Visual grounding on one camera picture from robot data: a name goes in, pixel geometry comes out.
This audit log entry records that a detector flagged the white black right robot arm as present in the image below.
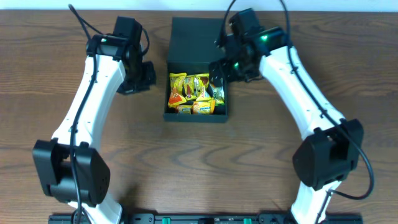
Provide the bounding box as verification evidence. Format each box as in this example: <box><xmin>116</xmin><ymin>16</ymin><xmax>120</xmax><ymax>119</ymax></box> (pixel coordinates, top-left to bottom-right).
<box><xmin>209</xmin><ymin>9</ymin><xmax>364</xmax><ymax>223</ymax></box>

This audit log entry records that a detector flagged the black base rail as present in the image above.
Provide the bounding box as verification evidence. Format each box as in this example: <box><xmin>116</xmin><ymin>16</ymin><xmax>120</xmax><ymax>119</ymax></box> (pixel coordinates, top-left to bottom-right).
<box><xmin>48</xmin><ymin>213</ymin><xmax>364</xmax><ymax>224</ymax></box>

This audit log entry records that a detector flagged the yellow chocolate wafer packet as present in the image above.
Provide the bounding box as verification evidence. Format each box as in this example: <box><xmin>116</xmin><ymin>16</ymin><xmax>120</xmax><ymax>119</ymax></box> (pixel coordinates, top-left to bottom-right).
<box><xmin>183</xmin><ymin>75</ymin><xmax>198</xmax><ymax>101</ymax></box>

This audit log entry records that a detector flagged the dark green open box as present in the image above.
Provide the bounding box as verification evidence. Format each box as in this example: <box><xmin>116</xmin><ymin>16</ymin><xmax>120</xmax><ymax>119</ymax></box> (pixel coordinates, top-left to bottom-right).
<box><xmin>164</xmin><ymin>17</ymin><xmax>229</xmax><ymax>123</ymax></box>

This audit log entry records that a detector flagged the green yellow snack packet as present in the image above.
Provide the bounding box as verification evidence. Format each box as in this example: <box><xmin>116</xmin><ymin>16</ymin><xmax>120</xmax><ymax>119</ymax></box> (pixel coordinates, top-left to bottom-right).
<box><xmin>210</xmin><ymin>83</ymin><xmax>224</xmax><ymax>106</ymax></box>

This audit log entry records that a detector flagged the yellow biscuit snack packet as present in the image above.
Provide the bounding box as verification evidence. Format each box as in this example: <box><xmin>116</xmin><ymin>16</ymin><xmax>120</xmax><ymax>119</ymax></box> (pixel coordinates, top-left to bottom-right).
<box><xmin>192</xmin><ymin>100</ymin><xmax>215</xmax><ymax>115</ymax></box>

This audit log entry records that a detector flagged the yellow chocolate snack packet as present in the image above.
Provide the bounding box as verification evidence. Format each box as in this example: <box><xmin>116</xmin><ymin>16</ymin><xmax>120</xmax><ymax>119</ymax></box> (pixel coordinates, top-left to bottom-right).
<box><xmin>196</xmin><ymin>73</ymin><xmax>211</xmax><ymax>101</ymax></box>

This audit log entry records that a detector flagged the yellow orange snack packet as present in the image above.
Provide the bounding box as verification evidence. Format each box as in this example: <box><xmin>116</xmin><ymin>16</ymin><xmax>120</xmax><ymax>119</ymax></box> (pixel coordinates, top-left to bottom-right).
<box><xmin>168</xmin><ymin>73</ymin><xmax>187</xmax><ymax>108</ymax></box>

